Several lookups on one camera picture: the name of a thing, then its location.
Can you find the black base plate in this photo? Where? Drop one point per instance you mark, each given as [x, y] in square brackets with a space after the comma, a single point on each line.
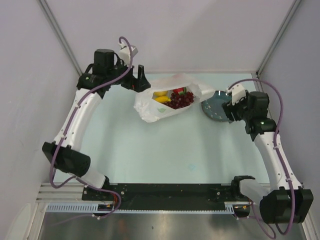
[172, 197]

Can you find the blue ceramic plate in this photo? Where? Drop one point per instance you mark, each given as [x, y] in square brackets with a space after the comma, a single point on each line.
[212, 107]

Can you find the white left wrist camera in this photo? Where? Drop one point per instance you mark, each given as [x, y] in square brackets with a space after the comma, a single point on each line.
[125, 53]

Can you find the fake yellow banana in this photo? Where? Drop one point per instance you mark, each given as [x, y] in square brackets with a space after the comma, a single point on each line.
[163, 99]

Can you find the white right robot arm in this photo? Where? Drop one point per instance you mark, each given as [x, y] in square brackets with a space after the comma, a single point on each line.
[286, 201]

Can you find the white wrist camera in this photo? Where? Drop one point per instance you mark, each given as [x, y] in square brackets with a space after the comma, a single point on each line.
[238, 92]
[125, 53]

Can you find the fake red grapes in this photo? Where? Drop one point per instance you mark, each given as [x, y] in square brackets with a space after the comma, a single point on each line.
[178, 101]

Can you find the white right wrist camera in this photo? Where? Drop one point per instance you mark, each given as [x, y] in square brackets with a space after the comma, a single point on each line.
[238, 92]

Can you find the aluminium frame rail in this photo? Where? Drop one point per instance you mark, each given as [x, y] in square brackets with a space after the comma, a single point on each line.
[69, 193]

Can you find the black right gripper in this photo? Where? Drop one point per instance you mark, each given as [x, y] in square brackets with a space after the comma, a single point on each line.
[228, 107]

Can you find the white plastic bag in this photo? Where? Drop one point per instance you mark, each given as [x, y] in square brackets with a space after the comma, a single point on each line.
[151, 111]

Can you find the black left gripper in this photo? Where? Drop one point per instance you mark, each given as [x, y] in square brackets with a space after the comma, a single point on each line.
[141, 83]

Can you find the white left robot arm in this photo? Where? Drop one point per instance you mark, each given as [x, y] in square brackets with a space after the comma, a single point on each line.
[63, 152]

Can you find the fake yellow lemon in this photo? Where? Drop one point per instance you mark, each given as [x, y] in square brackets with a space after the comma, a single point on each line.
[157, 94]

